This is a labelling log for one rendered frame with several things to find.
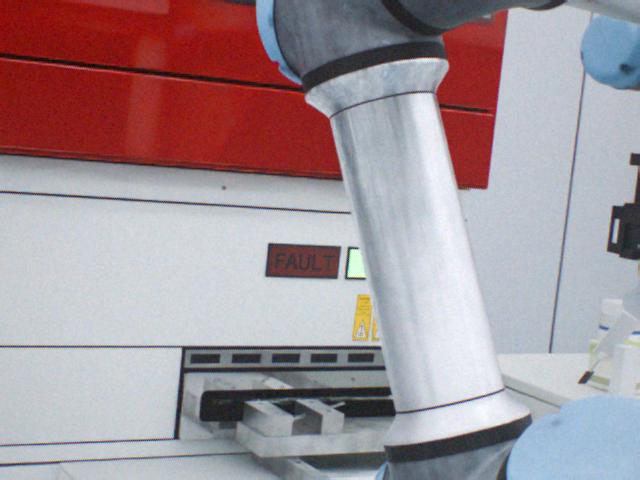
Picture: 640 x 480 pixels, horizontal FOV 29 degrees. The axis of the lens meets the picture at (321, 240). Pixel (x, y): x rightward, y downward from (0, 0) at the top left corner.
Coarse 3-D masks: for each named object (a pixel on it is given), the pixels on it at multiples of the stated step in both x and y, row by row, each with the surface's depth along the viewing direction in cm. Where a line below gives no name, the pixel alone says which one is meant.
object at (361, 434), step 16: (240, 432) 170; (256, 432) 166; (304, 432) 169; (352, 432) 171; (368, 432) 172; (384, 432) 173; (256, 448) 166; (272, 448) 165; (288, 448) 166; (304, 448) 167; (320, 448) 169; (336, 448) 170; (352, 448) 171; (368, 448) 172
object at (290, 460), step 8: (256, 456) 173; (288, 456) 167; (264, 464) 171; (272, 464) 169; (280, 464) 167; (288, 464) 165; (296, 464) 164; (304, 464) 164; (272, 472) 169; (280, 472) 167; (288, 472) 165; (296, 472) 163; (304, 472) 161; (312, 472) 161; (320, 472) 161
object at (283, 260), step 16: (272, 256) 174; (288, 256) 176; (304, 256) 177; (320, 256) 178; (336, 256) 179; (272, 272) 175; (288, 272) 176; (304, 272) 177; (320, 272) 178; (336, 272) 180
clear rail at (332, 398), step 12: (240, 396) 176; (252, 396) 176; (276, 396) 178; (288, 396) 179; (300, 396) 180; (312, 396) 181; (324, 396) 182; (336, 396) 183; (348, 396) 184; (360, 396) 185; (372, 396) 186; (384, 396) 187
